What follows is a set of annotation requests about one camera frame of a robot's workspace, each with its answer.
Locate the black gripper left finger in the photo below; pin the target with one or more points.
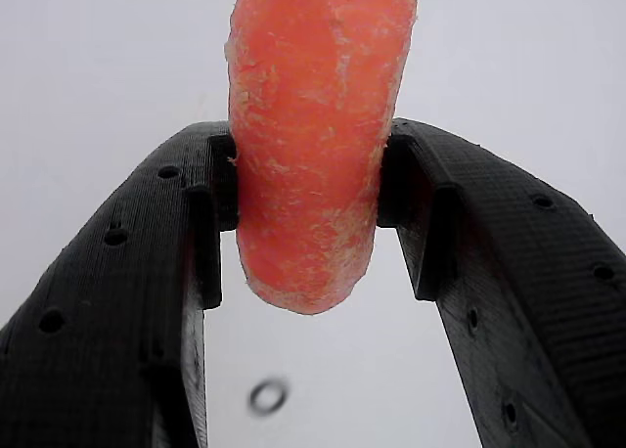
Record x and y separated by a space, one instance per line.
112 296

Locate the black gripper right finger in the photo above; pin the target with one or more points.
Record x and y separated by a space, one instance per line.
528 296

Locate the small orange snack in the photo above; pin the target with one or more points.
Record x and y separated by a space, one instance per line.
313 149

